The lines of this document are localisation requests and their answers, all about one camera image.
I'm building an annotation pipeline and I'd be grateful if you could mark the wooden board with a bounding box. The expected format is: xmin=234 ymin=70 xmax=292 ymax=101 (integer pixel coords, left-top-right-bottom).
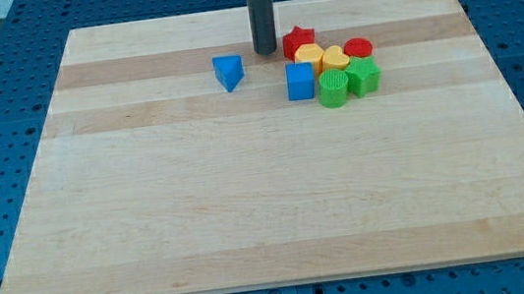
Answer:
xmin=0 ymin=0 xmax=524 ymax=294

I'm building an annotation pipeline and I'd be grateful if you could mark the green cylinder block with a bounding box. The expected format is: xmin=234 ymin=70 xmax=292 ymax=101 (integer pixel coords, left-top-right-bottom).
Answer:
xmin=318 ymin=69 xmax=349 ymax=108

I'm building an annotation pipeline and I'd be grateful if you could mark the red star block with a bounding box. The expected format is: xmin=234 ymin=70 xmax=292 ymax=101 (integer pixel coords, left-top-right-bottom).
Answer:
xmin=282 ymin=27 xmax=316 ymax=61

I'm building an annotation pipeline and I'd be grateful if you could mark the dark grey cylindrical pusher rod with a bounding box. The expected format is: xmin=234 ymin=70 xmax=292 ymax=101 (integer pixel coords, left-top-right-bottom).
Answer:
xmin=247 ymin=0 xmax=277 ymax=56

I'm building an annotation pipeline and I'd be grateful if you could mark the yellow hexagon block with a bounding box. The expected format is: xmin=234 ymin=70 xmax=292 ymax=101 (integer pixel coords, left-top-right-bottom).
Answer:
xmin=294 ymin=43 xmax=324 ymax=77

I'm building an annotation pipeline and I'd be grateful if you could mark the green star block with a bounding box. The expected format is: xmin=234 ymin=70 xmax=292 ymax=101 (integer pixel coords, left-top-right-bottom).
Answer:
xmin=344 ymin=55 xmax=381 ymax=98

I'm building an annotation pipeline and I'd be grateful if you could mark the red cylinder block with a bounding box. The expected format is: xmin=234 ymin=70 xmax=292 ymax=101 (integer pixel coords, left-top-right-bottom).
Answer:
xmin=343 ymin=37 xmax=374 ymax=58

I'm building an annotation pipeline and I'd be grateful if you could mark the blue triangle block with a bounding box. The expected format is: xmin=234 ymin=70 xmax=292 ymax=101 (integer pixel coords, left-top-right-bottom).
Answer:
xmin=211 ymin=55 xmax=245 ymax=92

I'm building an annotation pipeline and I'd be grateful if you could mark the yellow heart block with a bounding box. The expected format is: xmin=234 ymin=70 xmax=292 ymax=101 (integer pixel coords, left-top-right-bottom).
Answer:
xmin=321 ymin=44 xmax=350 ymax=71

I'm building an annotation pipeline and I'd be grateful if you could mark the blue cube block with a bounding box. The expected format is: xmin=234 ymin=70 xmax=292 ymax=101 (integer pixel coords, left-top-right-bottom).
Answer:
xmin=285 ymin=62 xmax=315 ymax=101

